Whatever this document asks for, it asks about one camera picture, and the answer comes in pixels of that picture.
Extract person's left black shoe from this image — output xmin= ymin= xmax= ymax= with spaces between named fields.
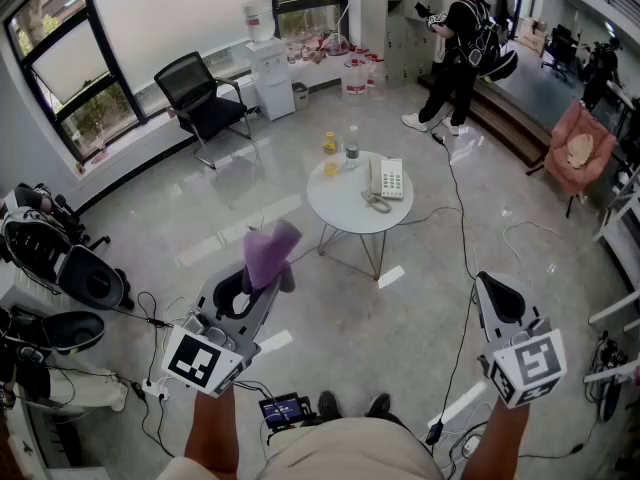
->
xmin=318 ymin=390 xmax=341 ymax=419

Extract purple cloth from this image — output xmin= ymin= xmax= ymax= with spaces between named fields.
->
xmin=241 ymin=219 xmax=304 ymax=294

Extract black mesh office chair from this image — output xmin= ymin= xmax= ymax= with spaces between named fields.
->
xmin=153 ymin=51 xmax=253 ymax=170

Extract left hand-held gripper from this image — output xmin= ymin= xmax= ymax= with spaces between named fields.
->
xmin=160 ymin=261 xmax=281 ymax=399

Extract person's black shoe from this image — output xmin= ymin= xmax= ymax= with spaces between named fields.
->
xmin=318 ymin=390 xmax=341 ymax=419
xmin=364 ymin=392 xmax=392 ymax=419

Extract white corded desk telephone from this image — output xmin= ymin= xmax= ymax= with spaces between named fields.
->
xmin=368 ymin=157 xmax=404 ymax=202

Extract grey metal lockers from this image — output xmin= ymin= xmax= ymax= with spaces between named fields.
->
xmin=384 ymin=0 xmax=451 ymax=89

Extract beige round cushion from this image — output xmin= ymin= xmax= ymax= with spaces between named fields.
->
xmin=565 ymin=132 xmax=595 ymax=170

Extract person's right forearm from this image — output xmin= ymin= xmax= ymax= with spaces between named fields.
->
xmin=462 ymin=397 xmax=531 ymax=480

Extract small grey trash bin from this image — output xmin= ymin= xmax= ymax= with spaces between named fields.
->
xmin=291 ymin=81 xmax=311 ymax=112

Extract long black cable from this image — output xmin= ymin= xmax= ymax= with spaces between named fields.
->
xmin=437 ymin=137 xmax=481 ymax=444

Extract dark wooden step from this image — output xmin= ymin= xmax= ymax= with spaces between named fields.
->
xmin=417 ymin=70 xmax=554 ymax=169

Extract pink armchair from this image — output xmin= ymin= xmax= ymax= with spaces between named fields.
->
xmin=543 ymin=98 xmax=619 ymax=218

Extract round white table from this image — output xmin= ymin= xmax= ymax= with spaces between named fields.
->
xmin=306 ymin=150 xmax=415 ymax=282

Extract white power strip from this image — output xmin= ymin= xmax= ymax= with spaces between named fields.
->
xmin=141 ymin=377 xmax=171 ymax=402

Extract person's beige shirt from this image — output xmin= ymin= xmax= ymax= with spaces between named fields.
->
xmin=154 ymin=415 xmax=464 ymax=480

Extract white floor cable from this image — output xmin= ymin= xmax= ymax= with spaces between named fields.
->
xmin=502 ymin=220 xmax=559 ymax=289

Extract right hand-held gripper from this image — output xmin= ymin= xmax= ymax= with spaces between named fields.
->
xmin=473 ymin=271 xmax=569 ymax=409

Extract person's right black shoe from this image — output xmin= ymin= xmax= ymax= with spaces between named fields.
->
xmin=364 ymin=392 xmax=392 ymax=419

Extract small black monitor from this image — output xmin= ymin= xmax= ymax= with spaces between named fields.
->
xmin=258 ymin=391 xmax=316 ymax=430

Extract yellow juice bottle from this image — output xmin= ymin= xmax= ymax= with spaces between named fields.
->
xmin=322 ymin=131 xmax=341 ymax=178

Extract white water dispenser jug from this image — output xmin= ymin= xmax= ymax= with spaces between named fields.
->
xmin=243 ymin=0 xmax=277 ymax=45

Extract white water dispenser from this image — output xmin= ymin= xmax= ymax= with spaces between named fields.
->
xmin=244 ymin=37 xmax=297 ymax=122

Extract person's left forearm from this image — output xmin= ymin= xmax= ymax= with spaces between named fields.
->
xmin=183 ymin=385 xmax=239 ymax=474

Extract clear water bottle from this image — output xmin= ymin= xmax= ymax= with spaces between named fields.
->
xmin=344 ymin=125 xmax=362 ymax=170

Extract large clear water jug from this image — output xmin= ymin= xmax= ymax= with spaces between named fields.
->
xmin=342 ymin=57 xmax=370 ymax=97
xmin=365 ymin=55 xmax=384 ymax=89

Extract thin black cable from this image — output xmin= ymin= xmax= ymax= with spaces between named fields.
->
xmin=137 ymin=291 xmax=174 ymax=384

